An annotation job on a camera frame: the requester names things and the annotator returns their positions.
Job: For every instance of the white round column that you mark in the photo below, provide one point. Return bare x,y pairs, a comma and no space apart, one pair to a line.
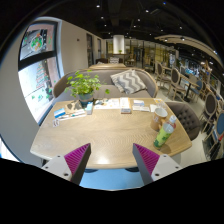
118,44

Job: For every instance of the grey chevron cushion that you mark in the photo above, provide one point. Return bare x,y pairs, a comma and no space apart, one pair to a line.
128,81

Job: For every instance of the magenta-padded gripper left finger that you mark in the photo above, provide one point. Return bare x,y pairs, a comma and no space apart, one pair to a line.
77,157

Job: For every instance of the green potted plant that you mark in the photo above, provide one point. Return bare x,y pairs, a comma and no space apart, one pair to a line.
83,85

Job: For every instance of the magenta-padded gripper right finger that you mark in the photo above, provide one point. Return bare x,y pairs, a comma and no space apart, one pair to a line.
146,157

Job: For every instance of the small blue box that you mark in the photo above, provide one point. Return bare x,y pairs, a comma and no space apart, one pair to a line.
89,108

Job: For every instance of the white and brown mug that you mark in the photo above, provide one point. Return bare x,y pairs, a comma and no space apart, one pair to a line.
158,117

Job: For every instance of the group of ceiling lights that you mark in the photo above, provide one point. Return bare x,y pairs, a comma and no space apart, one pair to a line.
140,20

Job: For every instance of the grey upholstered sofa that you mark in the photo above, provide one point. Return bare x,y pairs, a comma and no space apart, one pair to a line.
106,78

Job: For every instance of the group of dining chairs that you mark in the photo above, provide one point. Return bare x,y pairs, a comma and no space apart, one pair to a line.
200,96

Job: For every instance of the framed food poster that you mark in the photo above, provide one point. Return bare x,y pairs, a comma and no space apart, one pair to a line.
36,41

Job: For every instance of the clear green-labelled drink bottle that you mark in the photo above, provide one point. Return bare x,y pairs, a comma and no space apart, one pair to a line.
164,133

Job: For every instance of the window with tree decal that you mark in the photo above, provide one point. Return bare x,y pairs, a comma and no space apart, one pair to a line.
38,86

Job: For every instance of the white tissue box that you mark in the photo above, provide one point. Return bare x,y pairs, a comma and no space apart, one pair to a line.
125,106

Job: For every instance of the dark grey tufted armchair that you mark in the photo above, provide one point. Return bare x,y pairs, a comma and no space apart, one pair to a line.
186,118

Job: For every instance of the white paper leaflet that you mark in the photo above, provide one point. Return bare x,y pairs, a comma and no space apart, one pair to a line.
107,104

